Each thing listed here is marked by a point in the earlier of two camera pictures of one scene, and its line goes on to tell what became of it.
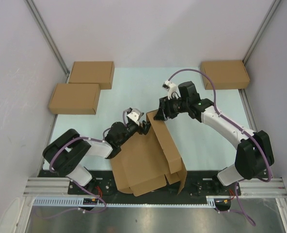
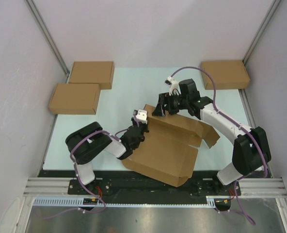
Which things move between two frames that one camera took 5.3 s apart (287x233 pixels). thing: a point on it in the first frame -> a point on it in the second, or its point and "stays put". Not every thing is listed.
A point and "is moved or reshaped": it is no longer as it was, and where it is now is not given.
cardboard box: (75, 98) stays put
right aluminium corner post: (249, 51) stays put
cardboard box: (97, 72) stays put
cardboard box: (149, 160) is moved or reshaped
